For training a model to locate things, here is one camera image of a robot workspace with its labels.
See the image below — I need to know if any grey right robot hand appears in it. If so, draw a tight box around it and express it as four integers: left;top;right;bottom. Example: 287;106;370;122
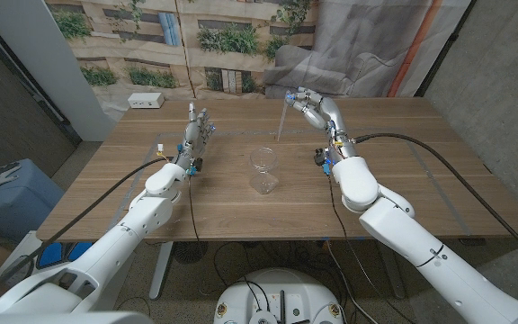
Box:
284;86;359;175

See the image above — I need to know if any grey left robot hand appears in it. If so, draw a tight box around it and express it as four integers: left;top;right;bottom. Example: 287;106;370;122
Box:
172;102;217;177

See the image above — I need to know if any clear plastic pipette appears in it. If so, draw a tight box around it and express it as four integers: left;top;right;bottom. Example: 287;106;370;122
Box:
276;91;293;143

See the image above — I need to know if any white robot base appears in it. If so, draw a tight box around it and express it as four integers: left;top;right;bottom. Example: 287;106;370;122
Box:
213;268;344;324

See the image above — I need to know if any clear hourglass plastic cup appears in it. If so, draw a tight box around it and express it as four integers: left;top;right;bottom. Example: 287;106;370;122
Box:
248;147;281;195

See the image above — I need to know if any small white connector plug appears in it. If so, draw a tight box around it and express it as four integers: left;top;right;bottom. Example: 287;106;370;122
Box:
156;143;174;162

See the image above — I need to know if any white power strip box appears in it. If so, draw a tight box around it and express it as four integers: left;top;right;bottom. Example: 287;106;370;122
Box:
127;92;165;110

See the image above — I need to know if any printed fabric backdrop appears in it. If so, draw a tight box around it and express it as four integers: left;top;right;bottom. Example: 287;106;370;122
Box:
45;0;472;122

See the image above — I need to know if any black round floor fan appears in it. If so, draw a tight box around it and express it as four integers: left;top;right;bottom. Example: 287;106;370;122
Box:
172;241;210;265

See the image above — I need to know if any black backdrop stand pole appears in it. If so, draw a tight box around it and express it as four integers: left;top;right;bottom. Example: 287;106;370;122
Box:
414;0;478;98

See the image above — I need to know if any white table leg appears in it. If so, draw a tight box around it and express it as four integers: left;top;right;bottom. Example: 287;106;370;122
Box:
382;251;406;301
148;241;174;302

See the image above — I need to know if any blue and black floor item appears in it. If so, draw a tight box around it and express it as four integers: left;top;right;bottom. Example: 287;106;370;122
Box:
36;241;94;270

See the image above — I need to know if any blue plastic bin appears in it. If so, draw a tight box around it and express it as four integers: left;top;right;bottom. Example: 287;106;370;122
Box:
0;157;66;242

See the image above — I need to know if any white floor box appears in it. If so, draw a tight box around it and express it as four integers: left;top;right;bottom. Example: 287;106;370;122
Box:
2;230;44;275

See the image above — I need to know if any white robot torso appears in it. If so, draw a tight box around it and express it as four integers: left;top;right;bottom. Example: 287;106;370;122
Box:
0;309;518;324

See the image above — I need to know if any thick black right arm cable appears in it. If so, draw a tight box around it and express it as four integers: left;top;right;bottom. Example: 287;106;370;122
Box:
352;131;518;267

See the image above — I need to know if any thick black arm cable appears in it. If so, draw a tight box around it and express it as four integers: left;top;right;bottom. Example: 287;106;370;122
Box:
352;131;518;267
0;156;174;305

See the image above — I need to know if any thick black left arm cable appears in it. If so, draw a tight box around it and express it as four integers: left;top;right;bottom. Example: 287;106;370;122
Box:
0;156;174;305

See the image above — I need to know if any thin black left wrist cable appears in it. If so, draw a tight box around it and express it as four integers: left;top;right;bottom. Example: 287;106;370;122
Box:
188;174;209;271

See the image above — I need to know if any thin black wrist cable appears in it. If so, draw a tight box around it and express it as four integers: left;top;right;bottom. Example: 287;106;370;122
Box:
326;174;417;324
188;174;209;271

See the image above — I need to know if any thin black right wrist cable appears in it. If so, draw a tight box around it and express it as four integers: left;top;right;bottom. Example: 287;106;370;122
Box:
326;174;417;324

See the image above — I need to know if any grey floor cable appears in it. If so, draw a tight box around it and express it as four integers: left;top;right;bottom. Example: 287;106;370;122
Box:
325;240;380;324

